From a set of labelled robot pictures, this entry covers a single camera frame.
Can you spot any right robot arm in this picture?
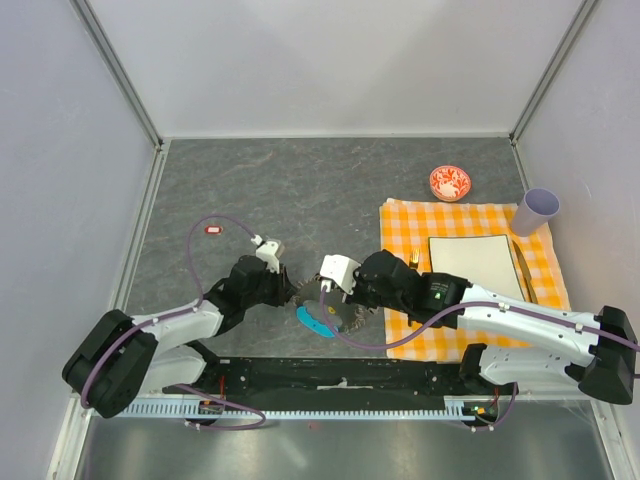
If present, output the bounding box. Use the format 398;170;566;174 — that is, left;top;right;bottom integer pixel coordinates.
337;250;639;405

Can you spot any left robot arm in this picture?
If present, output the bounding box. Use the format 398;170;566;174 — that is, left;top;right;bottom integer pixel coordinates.
62;255;297;419

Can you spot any gold fork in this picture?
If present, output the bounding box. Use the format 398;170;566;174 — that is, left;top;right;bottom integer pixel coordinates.
409;248;421;269

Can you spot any orange checkered cloth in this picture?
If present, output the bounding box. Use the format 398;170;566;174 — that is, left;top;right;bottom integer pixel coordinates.
380;198;571;363

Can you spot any red key tag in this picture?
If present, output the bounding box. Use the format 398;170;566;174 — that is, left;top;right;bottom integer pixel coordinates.
204;225;224;235

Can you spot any white square plate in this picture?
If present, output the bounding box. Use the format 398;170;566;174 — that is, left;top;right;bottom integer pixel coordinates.
428;234;524;300

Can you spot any red patterned bowl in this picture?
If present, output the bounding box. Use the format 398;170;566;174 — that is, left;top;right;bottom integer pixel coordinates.
429;165;472;203

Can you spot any gold knife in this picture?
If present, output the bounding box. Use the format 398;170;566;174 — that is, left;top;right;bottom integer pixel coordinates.
512;241;538;304

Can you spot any lilac plastic cup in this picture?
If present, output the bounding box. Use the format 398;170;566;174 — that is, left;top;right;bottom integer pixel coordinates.
510;188;560;237

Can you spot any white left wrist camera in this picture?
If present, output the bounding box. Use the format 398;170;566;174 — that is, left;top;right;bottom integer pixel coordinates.
251;234;284;274

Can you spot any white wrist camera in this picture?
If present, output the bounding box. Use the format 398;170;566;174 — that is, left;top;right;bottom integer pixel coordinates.
319;254;361;295
251;234;284;274

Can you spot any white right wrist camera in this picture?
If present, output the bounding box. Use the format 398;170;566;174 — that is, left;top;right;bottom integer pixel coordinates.
319;254;361;295

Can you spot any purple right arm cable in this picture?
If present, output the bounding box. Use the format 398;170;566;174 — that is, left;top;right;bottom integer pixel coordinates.
317;284;640;432

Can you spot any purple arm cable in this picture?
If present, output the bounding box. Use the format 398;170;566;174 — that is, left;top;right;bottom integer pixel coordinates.
317;284;640;432
79;214;266;432

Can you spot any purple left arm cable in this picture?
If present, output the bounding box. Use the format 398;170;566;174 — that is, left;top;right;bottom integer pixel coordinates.
79;214;266;432

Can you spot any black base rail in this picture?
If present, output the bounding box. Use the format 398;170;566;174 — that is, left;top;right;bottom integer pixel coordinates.
191;357;513;412

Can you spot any light blue cable duct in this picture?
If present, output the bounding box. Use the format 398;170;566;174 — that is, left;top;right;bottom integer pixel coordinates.
117;396;475;421

